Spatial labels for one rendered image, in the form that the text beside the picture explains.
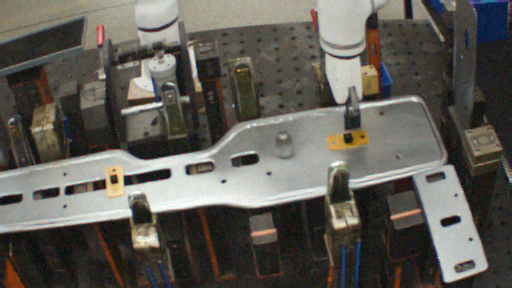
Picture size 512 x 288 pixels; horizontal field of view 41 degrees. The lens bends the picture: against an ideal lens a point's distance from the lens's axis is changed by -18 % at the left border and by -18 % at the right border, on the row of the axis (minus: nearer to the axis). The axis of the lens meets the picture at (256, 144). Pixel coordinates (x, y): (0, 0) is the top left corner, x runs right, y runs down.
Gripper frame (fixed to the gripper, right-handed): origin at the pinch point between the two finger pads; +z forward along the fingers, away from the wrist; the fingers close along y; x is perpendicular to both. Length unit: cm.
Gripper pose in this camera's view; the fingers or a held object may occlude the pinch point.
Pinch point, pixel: (346, 108)
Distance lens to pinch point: 150.8
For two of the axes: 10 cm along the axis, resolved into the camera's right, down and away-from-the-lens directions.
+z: 0.9, 7.1, 7.0
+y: 1.5, 6.9, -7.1
